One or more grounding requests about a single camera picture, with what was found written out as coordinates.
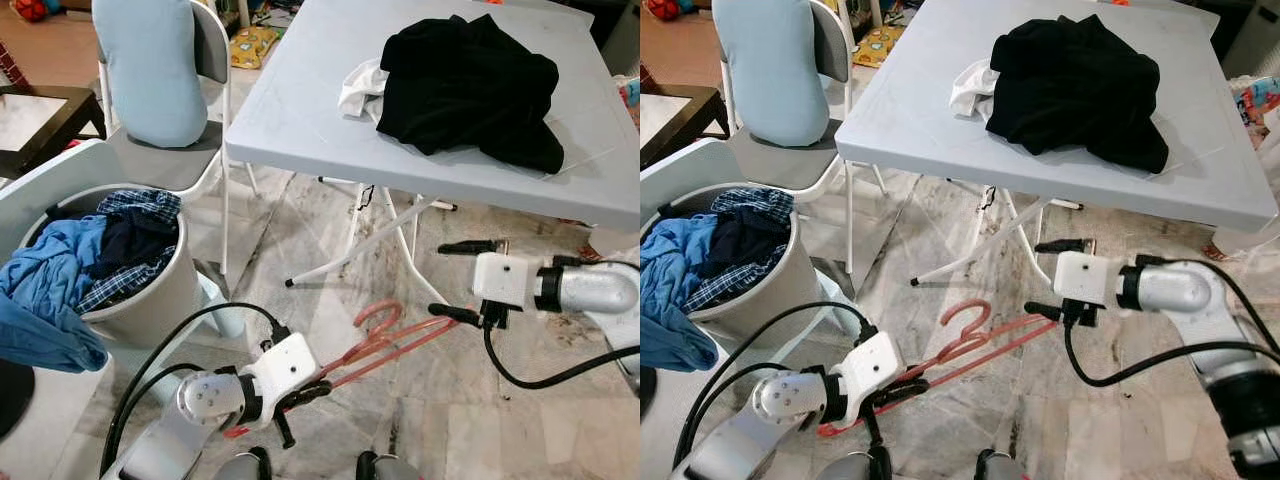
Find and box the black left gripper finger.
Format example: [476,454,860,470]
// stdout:
[882,375,933,409]
[290,379,335,409]

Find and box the robot right leg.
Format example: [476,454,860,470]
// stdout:
[357,450,431,480]
[975,450,1041,480]

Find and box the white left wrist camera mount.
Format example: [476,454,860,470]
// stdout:
[835,330,908,426]
[240,333,323,429]

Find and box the light blue pillow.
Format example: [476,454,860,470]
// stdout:
[712,0,831,149]
[92,0,209,149]

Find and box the grey plastic folding table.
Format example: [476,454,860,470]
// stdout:
[222,0,641,306]
[835,0,1280,291]

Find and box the navy garment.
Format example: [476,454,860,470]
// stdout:
[95,215,179,281]
[715,210,796,281]

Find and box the grey lidded laundry basket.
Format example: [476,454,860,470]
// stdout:
[640,138,861,346]
[0,138,246,351]

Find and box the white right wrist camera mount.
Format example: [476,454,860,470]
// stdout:
[1052,250,1131,309]
[472,252,543,311]

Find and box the yellow cartoon cushion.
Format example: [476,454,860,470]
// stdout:
[228,25,281,71]
[852,25,906,69]

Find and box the robot left leg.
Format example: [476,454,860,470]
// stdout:
[215,447,273,480]
[815,450,891,480]

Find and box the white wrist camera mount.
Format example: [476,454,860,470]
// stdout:
[472,252,543,311]
[240,333,323,429]
[835,330,908,426]
[1052,250,1131,309]

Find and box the black round base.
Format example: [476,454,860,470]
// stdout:
[0,358,37,441]

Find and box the black garment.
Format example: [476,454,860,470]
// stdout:
[375,13,566,176]
[985,13,1171,176]

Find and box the robot leg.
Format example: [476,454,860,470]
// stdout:
[215,447,273,480]
[357,450,431,480]
[815,450,891,480]
[975,450,1041,480]

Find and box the grey metal folding chair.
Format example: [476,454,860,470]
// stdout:
[95,0,261,281]
[712,0,871,276]

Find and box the white crumpled garment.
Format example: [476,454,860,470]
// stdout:
[948,60,1001,121]
[337,58,391,123]

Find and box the blue checked shirt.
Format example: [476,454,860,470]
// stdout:
[700,188,801,316]
[75,188,183,316]

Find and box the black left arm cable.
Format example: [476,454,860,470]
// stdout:
[675,300,881,471]
[100,302,291,476]

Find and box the dark wooden chair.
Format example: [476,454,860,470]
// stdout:
[640,85,729,171]
[0,85,108,181]

